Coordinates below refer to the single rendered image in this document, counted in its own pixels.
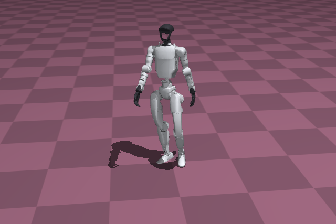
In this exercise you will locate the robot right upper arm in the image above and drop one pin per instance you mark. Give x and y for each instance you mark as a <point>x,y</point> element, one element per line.
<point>149,60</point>

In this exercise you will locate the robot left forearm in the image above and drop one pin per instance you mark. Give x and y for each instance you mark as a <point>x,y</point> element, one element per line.
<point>189,80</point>

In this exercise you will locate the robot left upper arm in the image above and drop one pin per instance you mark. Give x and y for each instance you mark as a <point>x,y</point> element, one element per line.
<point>182,54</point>

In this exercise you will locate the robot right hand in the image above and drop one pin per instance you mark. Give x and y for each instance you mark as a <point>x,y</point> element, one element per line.
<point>137,95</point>

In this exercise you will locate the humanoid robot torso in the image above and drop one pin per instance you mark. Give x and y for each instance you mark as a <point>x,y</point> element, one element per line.
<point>166,66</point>

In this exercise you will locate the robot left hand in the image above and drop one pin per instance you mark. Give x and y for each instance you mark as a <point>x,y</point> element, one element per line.
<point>193,96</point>

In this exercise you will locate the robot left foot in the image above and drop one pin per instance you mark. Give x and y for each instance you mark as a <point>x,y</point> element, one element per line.
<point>181,159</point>

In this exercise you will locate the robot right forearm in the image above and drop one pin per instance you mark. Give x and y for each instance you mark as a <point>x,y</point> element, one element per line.
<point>142,80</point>

